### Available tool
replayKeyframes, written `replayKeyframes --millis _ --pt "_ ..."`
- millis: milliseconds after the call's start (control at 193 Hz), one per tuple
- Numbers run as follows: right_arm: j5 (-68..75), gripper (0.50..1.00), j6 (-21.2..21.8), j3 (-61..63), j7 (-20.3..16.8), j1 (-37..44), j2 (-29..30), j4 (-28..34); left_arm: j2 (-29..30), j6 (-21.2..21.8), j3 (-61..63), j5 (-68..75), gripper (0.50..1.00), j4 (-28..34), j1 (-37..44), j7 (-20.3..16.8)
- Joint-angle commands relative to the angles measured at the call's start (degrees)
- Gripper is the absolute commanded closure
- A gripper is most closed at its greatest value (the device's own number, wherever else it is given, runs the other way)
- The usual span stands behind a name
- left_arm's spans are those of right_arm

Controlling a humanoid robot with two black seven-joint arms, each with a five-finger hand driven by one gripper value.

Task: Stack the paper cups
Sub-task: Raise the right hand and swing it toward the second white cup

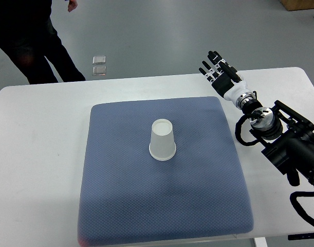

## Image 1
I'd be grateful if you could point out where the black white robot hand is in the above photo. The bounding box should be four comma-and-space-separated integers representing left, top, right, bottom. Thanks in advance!
199, 51, 255, 110

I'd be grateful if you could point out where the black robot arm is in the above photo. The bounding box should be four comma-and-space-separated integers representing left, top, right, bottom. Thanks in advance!
235, 92, 314, 227

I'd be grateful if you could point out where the white paper cup on mat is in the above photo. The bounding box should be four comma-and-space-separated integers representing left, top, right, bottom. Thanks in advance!
149, 119, 176, 161

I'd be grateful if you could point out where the wooden box corner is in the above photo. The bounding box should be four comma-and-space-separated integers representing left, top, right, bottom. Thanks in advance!
280, 0, 314, 11

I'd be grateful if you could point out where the blue textured cushion mat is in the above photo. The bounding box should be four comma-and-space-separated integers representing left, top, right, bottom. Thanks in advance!
78, 96, 254, 246

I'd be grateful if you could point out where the lower metal floor plate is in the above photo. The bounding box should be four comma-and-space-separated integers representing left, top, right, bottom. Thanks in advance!
93, 65, 106, 76

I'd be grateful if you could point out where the metal floor plate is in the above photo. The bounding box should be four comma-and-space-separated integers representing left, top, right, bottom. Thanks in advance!
93, 65, 106, 76
93, 55, 106, 65

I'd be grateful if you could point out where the upper metal floor plate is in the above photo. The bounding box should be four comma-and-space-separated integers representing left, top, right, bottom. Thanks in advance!
93, 55, 106, 65

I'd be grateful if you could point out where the white table leg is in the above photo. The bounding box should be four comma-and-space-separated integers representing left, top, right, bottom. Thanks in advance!
253, 237, 268, 247

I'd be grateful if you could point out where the black table control panel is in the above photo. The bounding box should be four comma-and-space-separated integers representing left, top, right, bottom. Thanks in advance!
287, 233, 314, 241

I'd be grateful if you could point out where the person in dark clothes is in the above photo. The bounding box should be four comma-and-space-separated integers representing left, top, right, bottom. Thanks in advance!
0, 1, 85, 84

